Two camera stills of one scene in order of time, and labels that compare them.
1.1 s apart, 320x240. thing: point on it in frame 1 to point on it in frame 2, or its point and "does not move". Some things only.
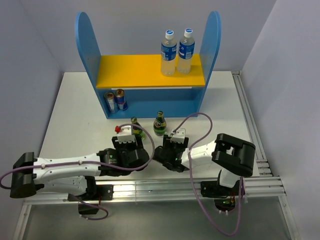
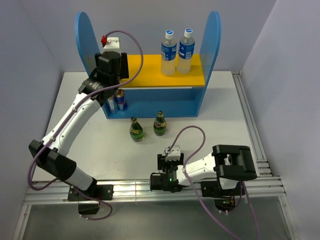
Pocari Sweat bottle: [168, 54] does not move
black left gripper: [138, 142] to [123, 70]
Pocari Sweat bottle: [186, 47] does not move
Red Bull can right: [121, 102] does not move
